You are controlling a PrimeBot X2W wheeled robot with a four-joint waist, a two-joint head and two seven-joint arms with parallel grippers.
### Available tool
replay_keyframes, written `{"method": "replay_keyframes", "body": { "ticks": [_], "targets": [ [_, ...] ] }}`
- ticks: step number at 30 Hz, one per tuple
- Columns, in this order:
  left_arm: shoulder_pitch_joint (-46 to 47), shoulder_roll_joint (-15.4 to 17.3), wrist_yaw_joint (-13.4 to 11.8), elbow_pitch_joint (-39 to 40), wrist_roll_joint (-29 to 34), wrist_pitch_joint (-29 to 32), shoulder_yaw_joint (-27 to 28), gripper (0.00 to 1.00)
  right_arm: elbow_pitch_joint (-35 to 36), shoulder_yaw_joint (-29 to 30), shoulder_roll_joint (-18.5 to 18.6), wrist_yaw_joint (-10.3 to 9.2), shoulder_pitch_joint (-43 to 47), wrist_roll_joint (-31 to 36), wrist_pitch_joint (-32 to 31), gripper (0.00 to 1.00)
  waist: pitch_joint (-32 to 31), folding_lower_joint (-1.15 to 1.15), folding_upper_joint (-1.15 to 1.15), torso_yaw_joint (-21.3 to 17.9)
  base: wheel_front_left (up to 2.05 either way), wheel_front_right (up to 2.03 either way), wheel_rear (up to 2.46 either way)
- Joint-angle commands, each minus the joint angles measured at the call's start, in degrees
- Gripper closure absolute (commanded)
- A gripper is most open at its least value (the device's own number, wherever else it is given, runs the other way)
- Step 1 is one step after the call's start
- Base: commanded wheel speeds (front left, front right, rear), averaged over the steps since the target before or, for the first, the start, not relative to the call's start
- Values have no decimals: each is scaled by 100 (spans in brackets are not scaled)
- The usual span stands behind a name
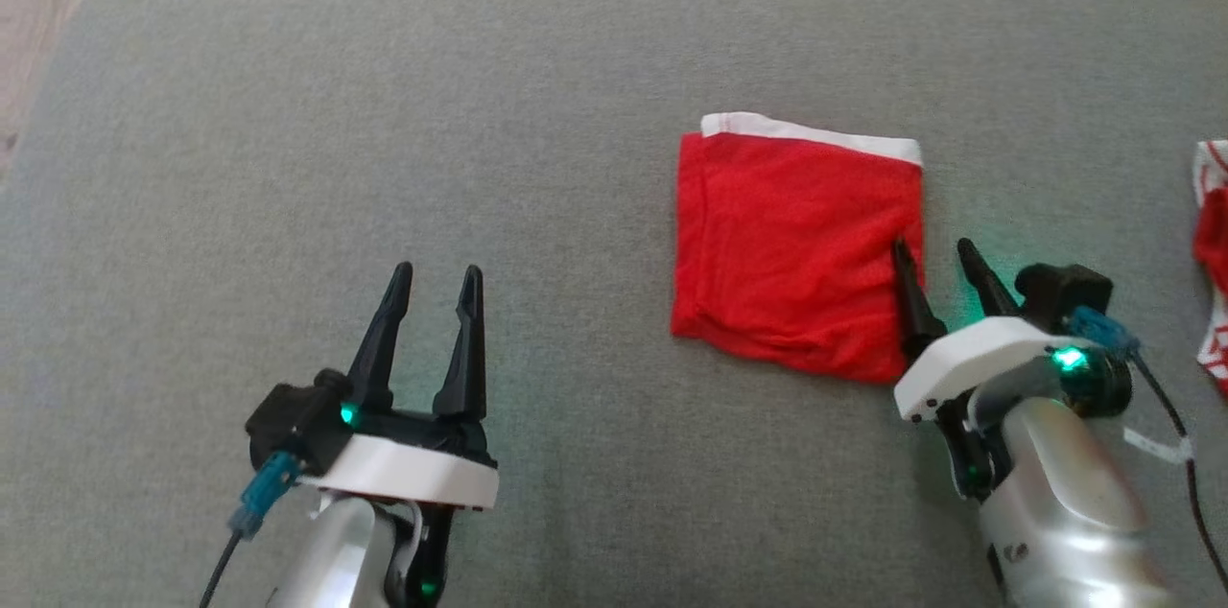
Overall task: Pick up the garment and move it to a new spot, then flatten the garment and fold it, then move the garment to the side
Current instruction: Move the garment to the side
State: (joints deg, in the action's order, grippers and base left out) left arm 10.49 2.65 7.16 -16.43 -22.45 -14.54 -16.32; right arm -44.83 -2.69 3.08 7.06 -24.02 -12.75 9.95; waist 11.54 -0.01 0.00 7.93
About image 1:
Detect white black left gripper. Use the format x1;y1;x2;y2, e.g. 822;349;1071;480
302;263;500;510

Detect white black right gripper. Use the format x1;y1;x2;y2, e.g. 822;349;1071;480
890;237;1095;503

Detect red shorts white stripe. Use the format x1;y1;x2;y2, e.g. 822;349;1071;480
670;112;927;386

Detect red Bulls jersey white sleeves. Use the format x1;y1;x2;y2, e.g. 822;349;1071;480
1192;138;1228;398

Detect white cable label tag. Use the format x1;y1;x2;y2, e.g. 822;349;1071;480
1122;426;1193;466

